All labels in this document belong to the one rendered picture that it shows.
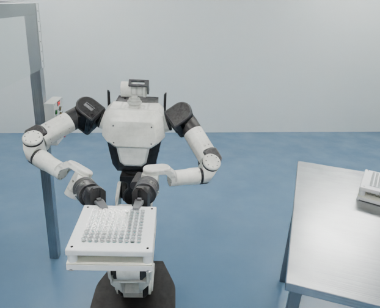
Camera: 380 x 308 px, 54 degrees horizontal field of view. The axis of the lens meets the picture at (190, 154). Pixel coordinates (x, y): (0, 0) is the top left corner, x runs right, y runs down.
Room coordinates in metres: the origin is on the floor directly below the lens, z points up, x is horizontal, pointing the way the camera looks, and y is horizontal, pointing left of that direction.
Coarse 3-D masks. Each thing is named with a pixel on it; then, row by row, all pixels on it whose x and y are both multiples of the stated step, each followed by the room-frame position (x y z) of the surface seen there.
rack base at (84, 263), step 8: (80, 256) 0.87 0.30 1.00; (88, 256) 0.87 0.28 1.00; (96, 256) 0.88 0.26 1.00; (104, 256) 0.88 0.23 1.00; (112, 256) 0.88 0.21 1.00; (72, 264) 0.84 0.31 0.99; (80, 264) 0.84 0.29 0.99; (88, 264) 0.84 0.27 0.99; (96, 264) 0.84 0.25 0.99; (104, 264) 0.85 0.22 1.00; (112, 264) 0.85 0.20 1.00; (120, 264) 0.85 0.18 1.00; (128, 264) 0.85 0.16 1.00; (136, 264) 0.85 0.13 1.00; (144, 264) 0.85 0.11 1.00; (152, 264) 0.86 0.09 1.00
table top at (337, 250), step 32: (320, 192) 1.64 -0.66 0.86; (352, 192) 1.66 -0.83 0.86; (320, 224) 1.35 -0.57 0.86; (352, 224) 1.36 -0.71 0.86; (288, 256) 1.12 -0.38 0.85; (320, 256) 1.13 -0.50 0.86; (352, 256) 1.14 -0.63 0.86; (288, 288) 0.97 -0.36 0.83; (320, 288) 0.96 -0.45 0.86; (352, 288) 0.97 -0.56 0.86
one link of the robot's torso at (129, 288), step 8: (112, 280) 1.35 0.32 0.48; (120, 280) 1.35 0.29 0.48; (128, 280) 1.36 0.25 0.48; (136, 280) 1.36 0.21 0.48; (144, 280) 1.36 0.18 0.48; (120, 288) 1.38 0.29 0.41; (128, 288) 1.47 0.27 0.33; (136, 288) 1.47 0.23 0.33; (144, 288) 1.38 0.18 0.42; (120, 296) 1.51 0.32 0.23; (128, 296) 1.50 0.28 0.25; (136, 296) 1.50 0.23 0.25; (144, 296) 1.50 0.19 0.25
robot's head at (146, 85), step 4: (132, 80) 1.57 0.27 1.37; (136, 80) 1.58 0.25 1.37; (140, 80) 1.58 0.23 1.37; (144, 80) 1.58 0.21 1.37; (148, 80) 1.58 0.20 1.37; (128, 84) 1.55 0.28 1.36; (132, 84) 1.55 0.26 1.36; (136, 84) 1.56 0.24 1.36; (140, 84) 1.56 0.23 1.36; (144, 84) 1.56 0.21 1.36; (148, 84) 1.57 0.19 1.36; (144, 88) 1.57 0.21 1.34; (148, 88) 1.57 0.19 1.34; (144, 92) 1.56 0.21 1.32; (148, 92) 1.58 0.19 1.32; (144, 96) 1.57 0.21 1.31
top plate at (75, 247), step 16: (96, 208) 1.06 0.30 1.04; (112, 208) 1.07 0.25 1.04; (128, 208) 1.07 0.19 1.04; (144, 208) 1.08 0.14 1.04; (80, 224) 0.96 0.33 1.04; (144, 224) 0.98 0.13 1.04; (80, 240) 0.88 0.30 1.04; (128, 240) 0.90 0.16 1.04; (144, 240) 0.90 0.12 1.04; (128, 256) 0.85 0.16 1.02; (144, 256) 0.85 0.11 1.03
